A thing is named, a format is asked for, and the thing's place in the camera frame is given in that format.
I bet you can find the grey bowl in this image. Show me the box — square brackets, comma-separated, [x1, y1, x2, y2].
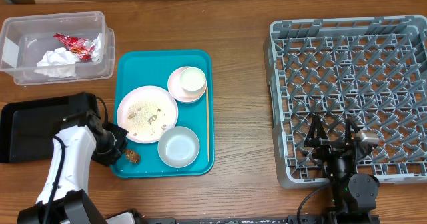
[157, 127, 200, 168]

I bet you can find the wooden chopstick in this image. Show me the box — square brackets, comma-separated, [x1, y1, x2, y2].
[205, 87, 210, 162]

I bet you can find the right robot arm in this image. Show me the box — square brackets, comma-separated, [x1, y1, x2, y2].
[296, 114, 380, 223]

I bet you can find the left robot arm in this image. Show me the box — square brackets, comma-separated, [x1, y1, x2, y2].
[17, 111, 145, 224]

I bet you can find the small pink saucer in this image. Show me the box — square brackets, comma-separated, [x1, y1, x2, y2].
[167, 67, 207, 103]

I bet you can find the large pink plate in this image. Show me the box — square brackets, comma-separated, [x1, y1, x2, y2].
[116, 85, 178, 144]

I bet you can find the white napkin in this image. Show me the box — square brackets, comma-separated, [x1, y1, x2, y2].
[34, 47, 80, 78]

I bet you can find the white cup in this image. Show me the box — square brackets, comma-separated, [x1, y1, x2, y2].
[179, 67, 207, 97]

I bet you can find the red snack wrapper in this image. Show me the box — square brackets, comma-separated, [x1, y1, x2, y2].
[53, 33, 102, 61]

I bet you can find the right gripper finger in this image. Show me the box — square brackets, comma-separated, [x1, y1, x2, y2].
[304, 114, 328, 147]
[344, 117, 360, 144]

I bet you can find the brown food scrap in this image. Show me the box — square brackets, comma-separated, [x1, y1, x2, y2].
[123, 149, 141, 164]

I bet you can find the black rectangular tray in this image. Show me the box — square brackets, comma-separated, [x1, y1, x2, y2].
[1, 95, 72, 163]

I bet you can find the grey dishwasher rack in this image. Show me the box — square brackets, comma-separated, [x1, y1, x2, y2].
[264, 15, 426, 188]

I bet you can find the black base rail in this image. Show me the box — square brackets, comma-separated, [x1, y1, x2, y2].
[141, 215, 380, 224]

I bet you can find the clear plastic waste bin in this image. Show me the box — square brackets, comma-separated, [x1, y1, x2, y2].
[1, 11, 115, 85]

